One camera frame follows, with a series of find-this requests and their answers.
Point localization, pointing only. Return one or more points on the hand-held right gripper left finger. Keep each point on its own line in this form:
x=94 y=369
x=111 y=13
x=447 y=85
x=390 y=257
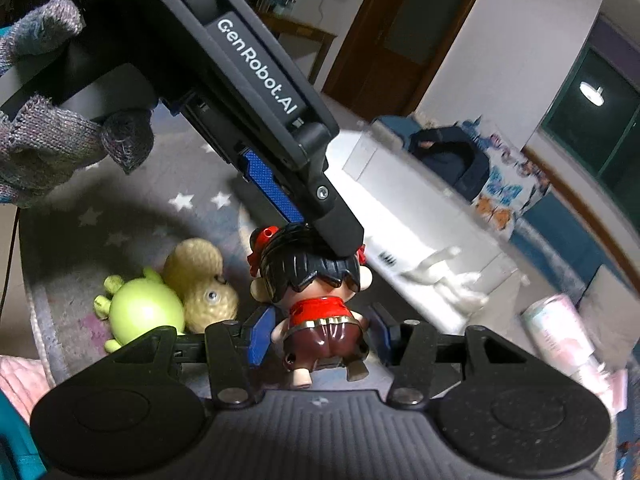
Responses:
x=259 y=341

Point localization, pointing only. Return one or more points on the white figurine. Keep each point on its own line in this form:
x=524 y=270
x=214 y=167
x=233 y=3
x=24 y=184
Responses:
x=450 y=285

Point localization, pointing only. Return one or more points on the dark framed window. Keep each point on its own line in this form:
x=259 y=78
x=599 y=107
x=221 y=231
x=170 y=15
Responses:
x=615 y=150

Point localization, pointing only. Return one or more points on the white storage box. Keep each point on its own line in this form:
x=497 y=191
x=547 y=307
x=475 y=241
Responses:
x=395 y=195

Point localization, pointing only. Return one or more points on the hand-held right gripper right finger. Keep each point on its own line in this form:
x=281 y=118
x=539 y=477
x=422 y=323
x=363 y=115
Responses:
x=381 y=329

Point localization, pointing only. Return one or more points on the wooden side table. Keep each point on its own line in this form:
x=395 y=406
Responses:
x=305 y=32

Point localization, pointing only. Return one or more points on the pink blanket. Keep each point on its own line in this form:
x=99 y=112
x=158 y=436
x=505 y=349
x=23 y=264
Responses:
x=20 y=375

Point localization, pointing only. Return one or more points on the brown wooden door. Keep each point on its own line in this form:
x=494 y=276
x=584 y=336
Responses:
x=365 y=50

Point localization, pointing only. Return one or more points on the butterfly printed cloth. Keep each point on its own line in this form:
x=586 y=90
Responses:
x=505 y=180

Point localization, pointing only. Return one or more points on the yellow knitted plush toy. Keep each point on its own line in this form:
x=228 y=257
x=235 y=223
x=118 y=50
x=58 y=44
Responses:
x=200 y=280

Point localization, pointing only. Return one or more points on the blue sofa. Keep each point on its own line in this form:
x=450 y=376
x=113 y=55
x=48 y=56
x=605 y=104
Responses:
x=560 y=230

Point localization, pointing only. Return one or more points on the person's left hand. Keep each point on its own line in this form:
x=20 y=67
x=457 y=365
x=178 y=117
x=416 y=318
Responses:
x=45 y=145

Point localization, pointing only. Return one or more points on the dark blue backpack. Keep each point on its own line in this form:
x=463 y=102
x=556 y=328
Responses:
x=450 y=160

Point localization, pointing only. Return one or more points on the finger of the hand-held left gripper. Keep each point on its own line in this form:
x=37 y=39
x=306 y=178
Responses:
x=265 y=175
x=336 y=220

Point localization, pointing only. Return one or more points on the teal cloth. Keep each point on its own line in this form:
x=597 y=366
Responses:
x=15 y=440

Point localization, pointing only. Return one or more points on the black-haired doll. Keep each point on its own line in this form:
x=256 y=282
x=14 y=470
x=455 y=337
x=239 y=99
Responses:
x=312 y=310

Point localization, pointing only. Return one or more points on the grey star-printed rug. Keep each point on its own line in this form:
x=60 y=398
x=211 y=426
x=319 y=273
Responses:
x=150 y=220

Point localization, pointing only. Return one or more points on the green round toy figure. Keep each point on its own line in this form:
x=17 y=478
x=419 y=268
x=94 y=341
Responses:
x=147 y=312

